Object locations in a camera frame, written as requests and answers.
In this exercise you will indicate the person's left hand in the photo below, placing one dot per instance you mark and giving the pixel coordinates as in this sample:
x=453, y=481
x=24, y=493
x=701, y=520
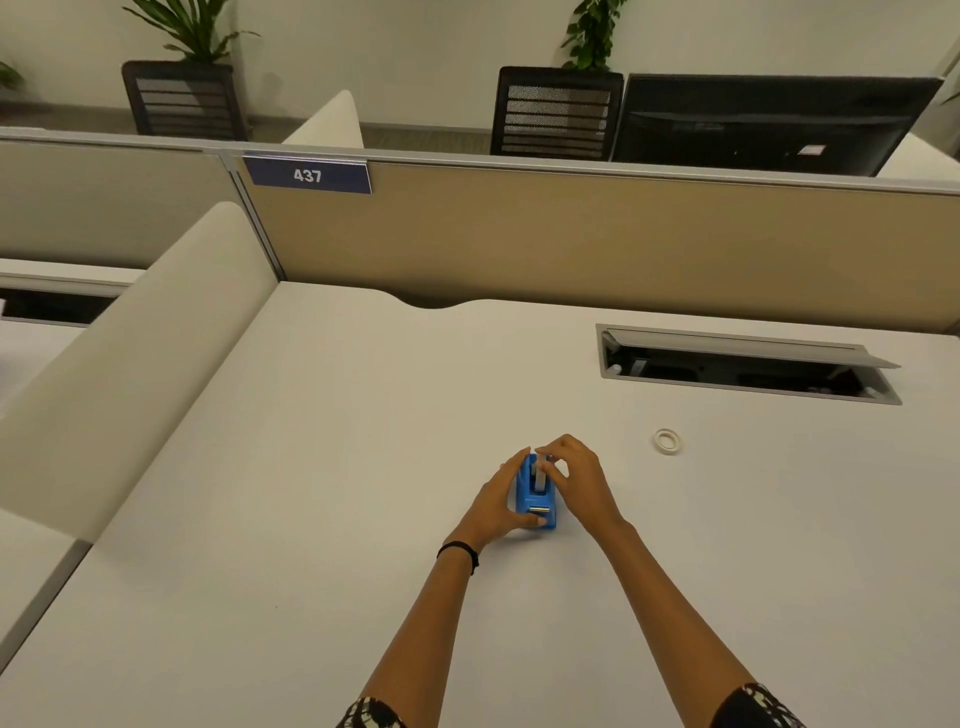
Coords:
x=491, y=506

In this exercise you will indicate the person's right hand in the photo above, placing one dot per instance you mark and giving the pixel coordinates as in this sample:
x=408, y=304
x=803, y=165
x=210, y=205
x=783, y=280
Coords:
x=585, y=487

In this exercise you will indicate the person's right thumb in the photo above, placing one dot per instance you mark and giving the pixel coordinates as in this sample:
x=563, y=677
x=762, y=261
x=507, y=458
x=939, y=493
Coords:
x=561, y=472

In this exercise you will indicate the person's left thumb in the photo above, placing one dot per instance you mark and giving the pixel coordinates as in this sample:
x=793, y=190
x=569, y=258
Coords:
x=534, y=518

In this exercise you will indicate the blue tape dispenser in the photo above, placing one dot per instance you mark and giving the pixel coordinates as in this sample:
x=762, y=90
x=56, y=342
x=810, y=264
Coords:
x=534, y=496

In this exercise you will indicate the person's right forearm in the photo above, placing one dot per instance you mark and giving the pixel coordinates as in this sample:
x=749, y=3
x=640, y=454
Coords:
x=667, y=615

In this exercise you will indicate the person's left forearm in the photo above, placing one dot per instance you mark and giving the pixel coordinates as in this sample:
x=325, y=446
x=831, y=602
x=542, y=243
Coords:
x=424, y=630

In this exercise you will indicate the black wrist band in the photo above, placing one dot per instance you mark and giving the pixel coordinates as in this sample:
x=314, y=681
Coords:
x=459, y=553

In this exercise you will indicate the white tape roll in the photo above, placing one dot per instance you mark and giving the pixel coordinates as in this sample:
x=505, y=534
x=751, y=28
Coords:
x=667, y=440

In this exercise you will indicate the beige desk partition panel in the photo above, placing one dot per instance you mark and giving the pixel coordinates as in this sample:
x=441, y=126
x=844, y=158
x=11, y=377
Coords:
x=600, y=240

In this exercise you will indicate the patterned left sleeve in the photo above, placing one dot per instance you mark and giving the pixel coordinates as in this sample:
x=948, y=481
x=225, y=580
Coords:
x=369, y=712

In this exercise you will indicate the patterned sleeve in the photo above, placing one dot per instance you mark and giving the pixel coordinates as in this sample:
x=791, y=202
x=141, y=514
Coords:
x=369, y=712
x=757, y=706

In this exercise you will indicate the patterned right sleeve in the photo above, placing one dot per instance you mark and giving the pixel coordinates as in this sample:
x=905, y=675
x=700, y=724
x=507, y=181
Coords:
x=757, y=706

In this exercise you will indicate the black mesh office chair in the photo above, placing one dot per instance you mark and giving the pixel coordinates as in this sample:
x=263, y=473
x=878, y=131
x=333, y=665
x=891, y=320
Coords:
x=184, y=101
x=556, y=112

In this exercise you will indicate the blue desk number sign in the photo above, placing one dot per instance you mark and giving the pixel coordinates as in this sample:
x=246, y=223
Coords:
x=307, y=175

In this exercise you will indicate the black computer monitor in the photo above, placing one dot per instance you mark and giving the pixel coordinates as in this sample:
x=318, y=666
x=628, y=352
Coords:
x=765, y=124

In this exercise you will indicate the white side divider panel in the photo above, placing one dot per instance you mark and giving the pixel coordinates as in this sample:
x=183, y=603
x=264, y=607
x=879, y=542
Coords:
x=127, y=360

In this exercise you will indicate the green potted plant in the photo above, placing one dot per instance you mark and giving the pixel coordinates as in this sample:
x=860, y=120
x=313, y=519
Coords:
x=594, y=34
x=191, y=28

